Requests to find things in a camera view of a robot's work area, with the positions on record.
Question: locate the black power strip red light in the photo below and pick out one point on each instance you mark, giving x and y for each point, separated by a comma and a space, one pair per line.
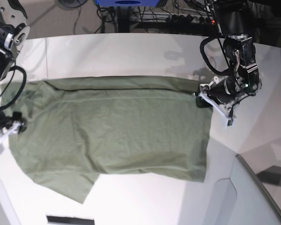
189, 18

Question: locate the blue box with oval hole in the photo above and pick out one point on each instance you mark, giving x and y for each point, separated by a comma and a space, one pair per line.
124, 3

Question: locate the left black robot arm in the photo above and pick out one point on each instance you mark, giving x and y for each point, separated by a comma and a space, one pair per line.
234, 21

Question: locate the olive green t-shirt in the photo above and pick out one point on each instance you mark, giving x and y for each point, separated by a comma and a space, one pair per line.
80, 128

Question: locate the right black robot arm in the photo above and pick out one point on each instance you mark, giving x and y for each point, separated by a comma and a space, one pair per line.
13, 32

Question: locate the black table leg post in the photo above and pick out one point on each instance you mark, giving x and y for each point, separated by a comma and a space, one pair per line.
123, 18

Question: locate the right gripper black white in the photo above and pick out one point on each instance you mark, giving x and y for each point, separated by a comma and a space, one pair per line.
15, 124

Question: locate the white curved panel right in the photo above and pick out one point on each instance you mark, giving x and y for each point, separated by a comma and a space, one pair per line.
241, 199

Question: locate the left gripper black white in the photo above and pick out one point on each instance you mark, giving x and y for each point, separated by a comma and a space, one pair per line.
222, 94

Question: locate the white panel left corner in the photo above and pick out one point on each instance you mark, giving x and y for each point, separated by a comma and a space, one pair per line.
8, 215

